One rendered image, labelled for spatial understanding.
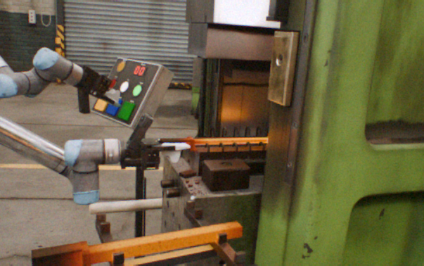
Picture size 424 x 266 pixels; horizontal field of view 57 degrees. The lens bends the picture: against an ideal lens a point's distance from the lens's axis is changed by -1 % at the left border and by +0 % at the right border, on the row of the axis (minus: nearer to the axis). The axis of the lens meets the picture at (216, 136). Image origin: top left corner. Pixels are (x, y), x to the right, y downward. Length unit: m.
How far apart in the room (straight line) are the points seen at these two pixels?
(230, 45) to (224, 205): 0.45
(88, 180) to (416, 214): 0.91
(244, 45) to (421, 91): 0.48
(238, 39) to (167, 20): 7.96
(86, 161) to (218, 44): 0.50
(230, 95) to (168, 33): 7.68
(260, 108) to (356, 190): 0.67
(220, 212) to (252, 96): 0.54
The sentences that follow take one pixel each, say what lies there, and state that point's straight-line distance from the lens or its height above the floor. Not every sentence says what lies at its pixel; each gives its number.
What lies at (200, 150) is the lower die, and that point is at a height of 0.99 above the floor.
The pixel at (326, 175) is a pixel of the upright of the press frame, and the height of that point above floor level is 1.06.
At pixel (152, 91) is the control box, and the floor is 1.09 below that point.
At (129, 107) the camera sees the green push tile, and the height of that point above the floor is 1.03.
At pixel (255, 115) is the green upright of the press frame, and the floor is 1.04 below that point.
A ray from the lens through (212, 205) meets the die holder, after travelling 1.09.
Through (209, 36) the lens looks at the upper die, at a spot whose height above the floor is 1.33.
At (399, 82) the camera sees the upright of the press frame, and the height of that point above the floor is 1.26.
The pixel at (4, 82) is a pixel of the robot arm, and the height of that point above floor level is 1.15.
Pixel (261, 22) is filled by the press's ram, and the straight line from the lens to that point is 1.13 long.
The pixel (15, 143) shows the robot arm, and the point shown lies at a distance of 1.26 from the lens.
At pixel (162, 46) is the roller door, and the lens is 9.09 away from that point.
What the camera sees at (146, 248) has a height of 0.94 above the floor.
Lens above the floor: 1.34
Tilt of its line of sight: 15 degrees down
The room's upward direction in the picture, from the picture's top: 4 degrees clockwise
